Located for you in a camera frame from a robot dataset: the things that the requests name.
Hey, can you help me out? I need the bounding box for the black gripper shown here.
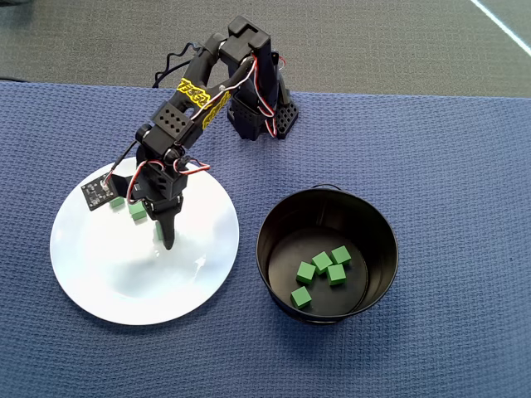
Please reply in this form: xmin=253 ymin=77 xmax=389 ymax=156
xmin=131 ymin=162 xmax=187 ymax=252

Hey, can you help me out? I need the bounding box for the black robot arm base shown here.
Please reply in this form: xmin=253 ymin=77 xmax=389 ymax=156
xmin=226 ymin=89 xmax=300 ymax=142

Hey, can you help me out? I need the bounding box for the white round plate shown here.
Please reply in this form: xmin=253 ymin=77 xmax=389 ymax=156
xmin=49 ymin=155 xmax=241 ymax=327

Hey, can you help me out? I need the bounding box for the black metal bucket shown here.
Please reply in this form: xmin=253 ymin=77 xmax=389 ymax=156
xmin=255 ymin=183 xmax=400 ymax=325

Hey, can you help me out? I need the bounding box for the blue woven table cloth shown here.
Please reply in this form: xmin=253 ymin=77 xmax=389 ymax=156
xmin=0 ymin=80 xmax=531 ymax=398

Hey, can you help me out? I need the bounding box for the white floor tape line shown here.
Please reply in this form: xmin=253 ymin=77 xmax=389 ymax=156
xmin=470 ymin=0 xmax=531 ymax=48

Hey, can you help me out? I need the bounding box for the red white servo wire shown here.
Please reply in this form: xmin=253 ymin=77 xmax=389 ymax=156
xmin=248 ymin=56 xmax=287 ymax=138
xmin=176 ymin=156 xmax=212 ymax=175
xmin=126 ymin=159 xmax=167 ymax=205

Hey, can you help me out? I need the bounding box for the black wrist camera board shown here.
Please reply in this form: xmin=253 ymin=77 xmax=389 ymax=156
xmin=80 ymin=176 xmax=119 ymax=212

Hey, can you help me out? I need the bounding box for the black base cable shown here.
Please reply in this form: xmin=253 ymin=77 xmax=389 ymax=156
xmin=152 ymin=61 xmax=192 ymax=90

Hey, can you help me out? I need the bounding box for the black camera cable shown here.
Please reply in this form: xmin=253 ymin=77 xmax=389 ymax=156
xmin=105 ymin=41 xmax=207 ymax=187

